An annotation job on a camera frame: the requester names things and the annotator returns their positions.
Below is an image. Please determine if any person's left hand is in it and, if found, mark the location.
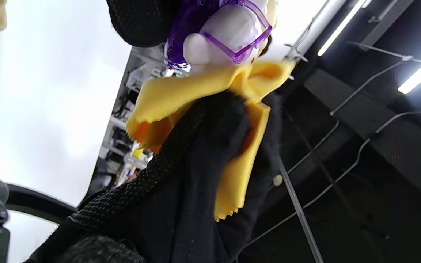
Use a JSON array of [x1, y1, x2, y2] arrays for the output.
[[106, 0, 223, 48]]

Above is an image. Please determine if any person's right hand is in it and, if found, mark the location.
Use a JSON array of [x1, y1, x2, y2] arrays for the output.
[[24, 91, 284, 263]]

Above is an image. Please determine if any yellow cleaning cloth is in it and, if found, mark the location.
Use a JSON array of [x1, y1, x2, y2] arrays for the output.
[[126, 58, 297, 222]]

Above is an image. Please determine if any purple base bear ornament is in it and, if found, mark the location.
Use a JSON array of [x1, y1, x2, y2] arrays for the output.
[[164, 0, 280, 72]]

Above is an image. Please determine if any grey metal pole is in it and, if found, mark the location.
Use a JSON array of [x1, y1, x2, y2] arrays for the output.
[[276, 157, 324, 263]]

